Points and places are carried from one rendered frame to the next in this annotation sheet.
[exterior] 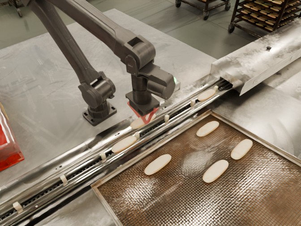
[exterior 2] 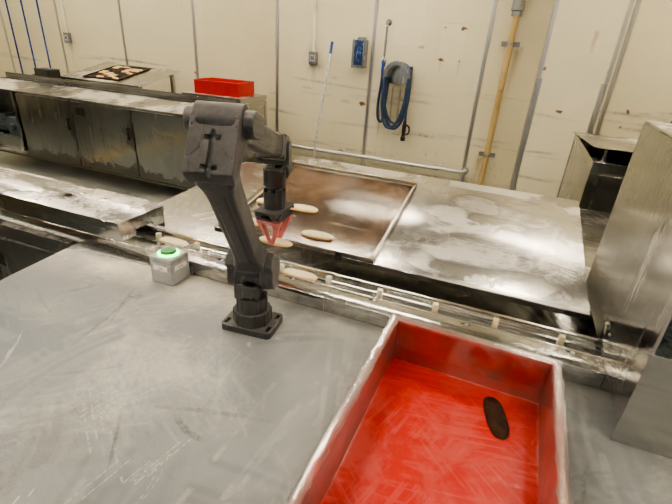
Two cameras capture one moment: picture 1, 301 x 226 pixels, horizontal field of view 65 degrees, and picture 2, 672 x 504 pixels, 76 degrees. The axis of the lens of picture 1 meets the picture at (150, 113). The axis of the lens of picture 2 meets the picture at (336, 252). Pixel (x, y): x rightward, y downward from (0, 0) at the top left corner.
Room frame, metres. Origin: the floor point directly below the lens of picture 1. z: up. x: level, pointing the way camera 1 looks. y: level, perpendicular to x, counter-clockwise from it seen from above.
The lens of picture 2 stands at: (0.95, 1.00, 1.42)
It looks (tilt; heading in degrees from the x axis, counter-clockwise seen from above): 26 degrees down; 238
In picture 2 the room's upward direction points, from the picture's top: 4 degrees clockwise
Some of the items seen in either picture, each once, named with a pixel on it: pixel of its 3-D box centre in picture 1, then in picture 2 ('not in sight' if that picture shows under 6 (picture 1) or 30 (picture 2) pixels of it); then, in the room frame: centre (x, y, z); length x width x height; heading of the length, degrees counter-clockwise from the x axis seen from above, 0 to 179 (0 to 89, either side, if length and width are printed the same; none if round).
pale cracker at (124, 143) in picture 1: (124, 143); (299, 273); (0.49, 0.09, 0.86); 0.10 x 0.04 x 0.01; 128
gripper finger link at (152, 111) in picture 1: (144, 111); (276, 224); (0.53, 0.02, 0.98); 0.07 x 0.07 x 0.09; 38
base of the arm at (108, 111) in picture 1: (98, 106); (252, 309); (0.67, 0.21, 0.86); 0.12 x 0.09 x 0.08; 134
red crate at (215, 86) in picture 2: not in sight; (224, 86); (-0.47, -3.65, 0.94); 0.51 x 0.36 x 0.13; 132
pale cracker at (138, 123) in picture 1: (143, 119); (275, 240); (0.54, 0.02, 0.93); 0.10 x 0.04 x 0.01; 128
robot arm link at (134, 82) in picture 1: (142, 78); (275, 176); (0.54, 0.02, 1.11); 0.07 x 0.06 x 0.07; 54
